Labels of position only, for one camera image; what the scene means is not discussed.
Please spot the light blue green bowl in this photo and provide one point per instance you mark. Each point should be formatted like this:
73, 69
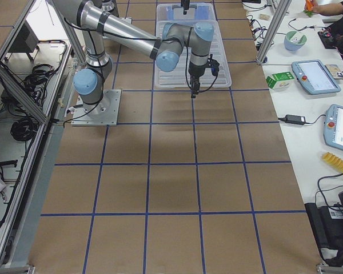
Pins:
294, 40

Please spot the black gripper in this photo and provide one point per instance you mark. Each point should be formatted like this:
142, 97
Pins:
194, 72

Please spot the blue teach pendant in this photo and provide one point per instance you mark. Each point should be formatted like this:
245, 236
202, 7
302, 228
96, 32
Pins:
314, 77
333, 126

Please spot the lower blue teach pendant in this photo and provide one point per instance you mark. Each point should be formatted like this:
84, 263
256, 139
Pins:
333, 126

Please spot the green white carton box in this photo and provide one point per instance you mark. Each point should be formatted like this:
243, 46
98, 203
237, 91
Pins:
279, 80

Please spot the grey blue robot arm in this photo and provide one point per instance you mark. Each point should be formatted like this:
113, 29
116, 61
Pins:
107, 4
96, 23

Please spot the grey box under frame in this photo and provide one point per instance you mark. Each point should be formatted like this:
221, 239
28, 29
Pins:
25, 42

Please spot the aluminium frame post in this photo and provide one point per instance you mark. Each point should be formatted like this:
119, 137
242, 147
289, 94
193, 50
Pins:
272, 30

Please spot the person's hand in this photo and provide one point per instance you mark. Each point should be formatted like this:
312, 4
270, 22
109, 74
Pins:
319, 9

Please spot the upper blue teach pendant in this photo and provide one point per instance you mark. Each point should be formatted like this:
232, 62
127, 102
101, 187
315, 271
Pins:
314, 77

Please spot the yellow corrugated toy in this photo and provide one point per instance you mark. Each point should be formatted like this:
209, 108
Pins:
333, 160

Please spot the clear plastic box lid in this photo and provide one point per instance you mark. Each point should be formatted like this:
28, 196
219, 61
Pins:
176, 78

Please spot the black device with cables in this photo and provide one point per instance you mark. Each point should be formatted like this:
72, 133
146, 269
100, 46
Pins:
327, 226

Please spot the aluminium frame rail left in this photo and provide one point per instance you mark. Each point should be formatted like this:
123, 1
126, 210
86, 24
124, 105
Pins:
14, 88

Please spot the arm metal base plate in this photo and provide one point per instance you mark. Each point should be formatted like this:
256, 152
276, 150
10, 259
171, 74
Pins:
105, 114
127, 19

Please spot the orange green toy carrot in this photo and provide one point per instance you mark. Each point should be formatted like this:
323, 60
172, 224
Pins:
308, 9

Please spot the clear plastic storage box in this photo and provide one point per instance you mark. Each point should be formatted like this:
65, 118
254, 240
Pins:
175, 12

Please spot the small wooden picture card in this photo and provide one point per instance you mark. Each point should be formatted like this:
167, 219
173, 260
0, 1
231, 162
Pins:
335, 71

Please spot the black circuit board with wires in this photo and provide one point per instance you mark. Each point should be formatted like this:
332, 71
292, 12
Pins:
331, 41

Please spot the black power adapter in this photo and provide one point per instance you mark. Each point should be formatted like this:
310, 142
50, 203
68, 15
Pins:
295, 119

